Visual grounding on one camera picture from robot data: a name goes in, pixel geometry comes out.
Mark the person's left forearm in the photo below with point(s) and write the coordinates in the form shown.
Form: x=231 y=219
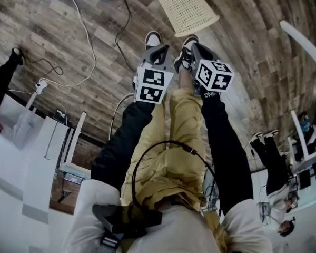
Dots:
x=121 y=146

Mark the person's left shoe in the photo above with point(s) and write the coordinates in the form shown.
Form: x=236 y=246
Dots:
x=152 y=39

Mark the person's white shirt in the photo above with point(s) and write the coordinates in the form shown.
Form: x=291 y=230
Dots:
x=179 y=233

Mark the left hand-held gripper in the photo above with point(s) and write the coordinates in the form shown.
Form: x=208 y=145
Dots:
x=152 y=78

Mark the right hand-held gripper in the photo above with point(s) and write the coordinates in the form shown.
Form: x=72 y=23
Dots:
x=213 y=75

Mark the white desk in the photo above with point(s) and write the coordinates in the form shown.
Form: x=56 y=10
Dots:
x=29 y=146

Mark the person's right forearm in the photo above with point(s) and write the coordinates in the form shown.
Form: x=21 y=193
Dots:
x=226 y=146

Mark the black waist pouch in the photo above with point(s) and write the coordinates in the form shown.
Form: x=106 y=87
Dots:
x=139 y=221

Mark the person's right shoe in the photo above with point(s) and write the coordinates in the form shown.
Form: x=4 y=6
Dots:
x=185 y=54

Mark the person's khaki trousers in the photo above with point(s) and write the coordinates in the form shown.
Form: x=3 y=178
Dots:
x=184 y=130

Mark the person's shoe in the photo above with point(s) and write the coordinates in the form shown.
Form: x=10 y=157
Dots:
x=185 y=54
x=152 y=39

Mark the cream plastic laundry basket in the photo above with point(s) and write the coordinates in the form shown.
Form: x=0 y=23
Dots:
x=187 y=7

